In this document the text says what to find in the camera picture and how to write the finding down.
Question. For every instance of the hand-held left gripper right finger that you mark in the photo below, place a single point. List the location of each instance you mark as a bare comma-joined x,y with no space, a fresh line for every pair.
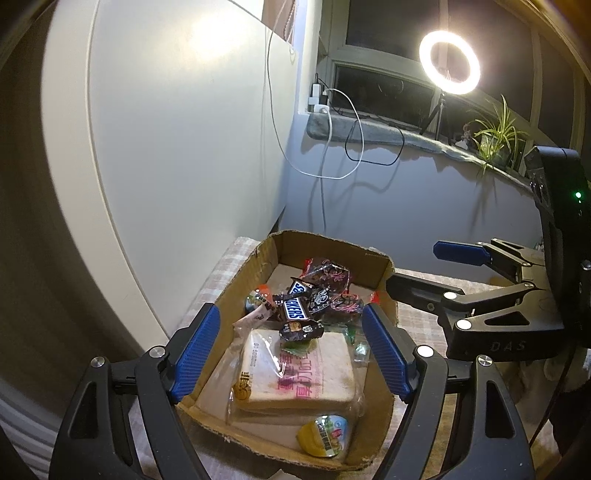
385,350

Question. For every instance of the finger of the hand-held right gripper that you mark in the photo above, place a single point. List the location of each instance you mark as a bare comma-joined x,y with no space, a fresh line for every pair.
457,251
415,290

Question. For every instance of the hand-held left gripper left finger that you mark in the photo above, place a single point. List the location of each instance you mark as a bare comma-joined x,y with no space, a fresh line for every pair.
196,350

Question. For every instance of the green candy packet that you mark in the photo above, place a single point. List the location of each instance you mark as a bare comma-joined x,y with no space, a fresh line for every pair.
295,347
356,345

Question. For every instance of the dark pastry packet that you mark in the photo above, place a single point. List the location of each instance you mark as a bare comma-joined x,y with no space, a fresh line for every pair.
323,270
346,302

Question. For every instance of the white orange snack packet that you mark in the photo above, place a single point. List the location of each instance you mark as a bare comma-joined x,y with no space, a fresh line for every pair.
251,319

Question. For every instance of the orange lid jelly cup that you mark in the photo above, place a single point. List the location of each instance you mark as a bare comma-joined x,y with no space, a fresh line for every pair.
256,300

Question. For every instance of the small dark snack packet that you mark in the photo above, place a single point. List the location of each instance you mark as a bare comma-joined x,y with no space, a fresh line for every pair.
300,328
319,299

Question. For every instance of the sliced bread packet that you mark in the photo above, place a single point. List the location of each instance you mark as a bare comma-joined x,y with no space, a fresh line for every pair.
286,369

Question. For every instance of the brown chocolate bar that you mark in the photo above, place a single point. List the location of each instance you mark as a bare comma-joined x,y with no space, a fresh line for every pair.
300,288
293,308

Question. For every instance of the yellow jelly cup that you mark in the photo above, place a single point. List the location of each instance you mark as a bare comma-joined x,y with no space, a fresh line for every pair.
323,436

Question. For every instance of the cardboard box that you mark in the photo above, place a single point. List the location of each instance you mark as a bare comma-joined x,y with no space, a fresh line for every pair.
295,251

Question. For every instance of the checked blanket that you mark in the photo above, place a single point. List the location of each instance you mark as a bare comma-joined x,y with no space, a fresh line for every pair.
221,272

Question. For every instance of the potted spider plant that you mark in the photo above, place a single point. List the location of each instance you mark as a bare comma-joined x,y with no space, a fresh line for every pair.
496,138

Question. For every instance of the small white figurine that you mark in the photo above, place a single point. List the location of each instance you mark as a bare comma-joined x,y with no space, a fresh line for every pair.
461,136

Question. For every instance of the grey windowsill cloth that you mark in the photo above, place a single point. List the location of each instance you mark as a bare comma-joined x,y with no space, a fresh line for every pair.
383,134

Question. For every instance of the black tripod stand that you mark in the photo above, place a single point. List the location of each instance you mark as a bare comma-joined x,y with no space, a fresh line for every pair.
441,106

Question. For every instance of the white framed window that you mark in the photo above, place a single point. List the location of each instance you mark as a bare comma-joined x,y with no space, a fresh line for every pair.
383,87

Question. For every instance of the white cabinet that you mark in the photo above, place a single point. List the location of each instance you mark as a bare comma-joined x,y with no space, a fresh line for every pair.
184,161

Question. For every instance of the white power strip with chargers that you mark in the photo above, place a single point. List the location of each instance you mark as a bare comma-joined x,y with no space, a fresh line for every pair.
316,99

